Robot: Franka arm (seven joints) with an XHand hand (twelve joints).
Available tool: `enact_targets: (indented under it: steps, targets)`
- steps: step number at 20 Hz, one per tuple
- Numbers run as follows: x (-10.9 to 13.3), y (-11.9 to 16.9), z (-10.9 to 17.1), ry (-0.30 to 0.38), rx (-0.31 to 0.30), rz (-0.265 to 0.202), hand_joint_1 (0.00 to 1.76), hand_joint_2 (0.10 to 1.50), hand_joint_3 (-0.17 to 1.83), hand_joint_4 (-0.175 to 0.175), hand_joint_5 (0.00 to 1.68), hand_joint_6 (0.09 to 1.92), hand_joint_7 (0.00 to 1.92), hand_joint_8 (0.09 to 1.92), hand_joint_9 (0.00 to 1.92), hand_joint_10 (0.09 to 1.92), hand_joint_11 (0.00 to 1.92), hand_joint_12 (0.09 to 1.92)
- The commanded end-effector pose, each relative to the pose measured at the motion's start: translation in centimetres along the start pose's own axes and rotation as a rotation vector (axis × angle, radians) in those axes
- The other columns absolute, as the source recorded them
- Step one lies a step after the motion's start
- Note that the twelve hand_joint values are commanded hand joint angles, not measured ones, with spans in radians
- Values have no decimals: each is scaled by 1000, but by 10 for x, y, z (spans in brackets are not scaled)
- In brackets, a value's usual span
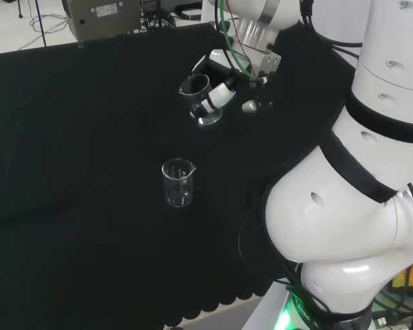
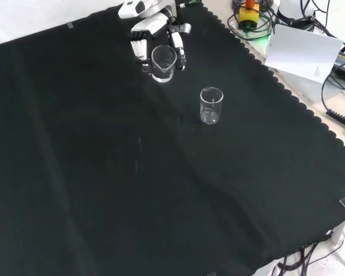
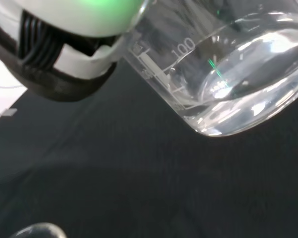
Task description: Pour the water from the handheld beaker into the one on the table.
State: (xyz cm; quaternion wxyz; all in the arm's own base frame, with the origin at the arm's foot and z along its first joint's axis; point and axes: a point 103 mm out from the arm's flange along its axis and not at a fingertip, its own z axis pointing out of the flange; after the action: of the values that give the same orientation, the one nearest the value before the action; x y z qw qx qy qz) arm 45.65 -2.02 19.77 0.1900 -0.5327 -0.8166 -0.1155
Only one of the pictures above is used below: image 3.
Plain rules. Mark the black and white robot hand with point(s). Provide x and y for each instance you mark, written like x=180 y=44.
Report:
x=72 y=29

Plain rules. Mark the clear glass beaker rim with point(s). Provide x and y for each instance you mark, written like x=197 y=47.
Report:
x=38 y=231

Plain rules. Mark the pale board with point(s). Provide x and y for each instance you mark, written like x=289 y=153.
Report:
x=1 y=86

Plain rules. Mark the small grey tab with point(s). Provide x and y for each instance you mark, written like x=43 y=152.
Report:
x=10 y=112

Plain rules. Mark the black bench cloth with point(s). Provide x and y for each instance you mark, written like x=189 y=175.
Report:
x=129 y=178

